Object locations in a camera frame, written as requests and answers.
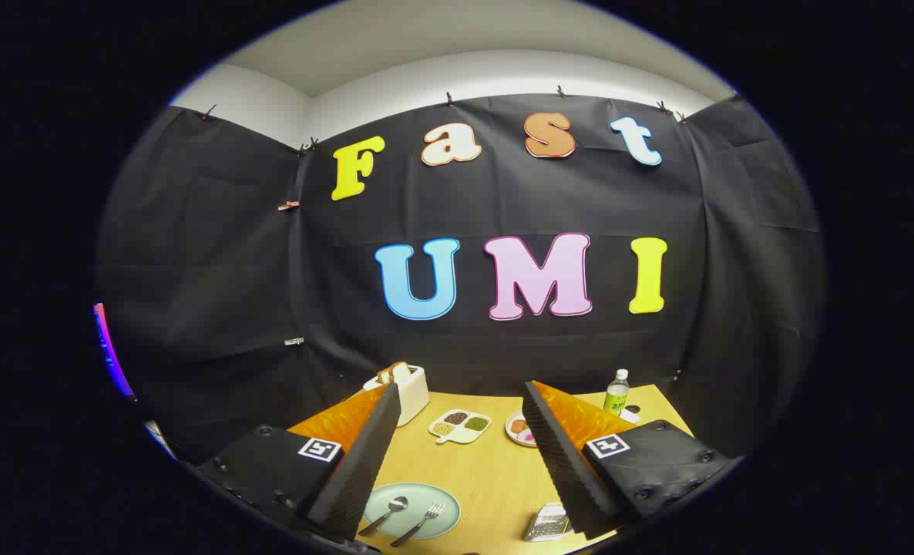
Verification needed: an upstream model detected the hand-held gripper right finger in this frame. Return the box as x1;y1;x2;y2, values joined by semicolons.
522;380;743;540

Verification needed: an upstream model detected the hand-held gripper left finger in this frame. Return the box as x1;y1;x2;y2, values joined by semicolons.
195;383;402;542

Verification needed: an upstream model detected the metal spoon with wooden handle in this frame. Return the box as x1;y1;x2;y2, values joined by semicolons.
359;496;409;537

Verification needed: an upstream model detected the metal fork with wooden handle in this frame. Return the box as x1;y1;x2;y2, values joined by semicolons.
390;502;445;548

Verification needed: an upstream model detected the white plate with food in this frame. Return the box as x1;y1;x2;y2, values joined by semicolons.
505;411;539;448

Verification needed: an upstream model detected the metal cutlery rack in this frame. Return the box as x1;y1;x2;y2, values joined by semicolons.
523;503;573;543

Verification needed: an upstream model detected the green drink bottle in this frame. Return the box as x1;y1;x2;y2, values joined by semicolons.
603;368;630;418

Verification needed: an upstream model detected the pale green plate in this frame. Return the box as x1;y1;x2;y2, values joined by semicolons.
358;483;462;540

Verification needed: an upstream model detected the white toaster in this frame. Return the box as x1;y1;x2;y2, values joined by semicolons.
363;364;431;427

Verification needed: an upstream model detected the white divided bean tray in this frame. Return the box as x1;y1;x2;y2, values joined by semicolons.
428;409;492;446

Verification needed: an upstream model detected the glowing computer screen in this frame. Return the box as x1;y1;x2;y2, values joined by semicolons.
93;303;136;399

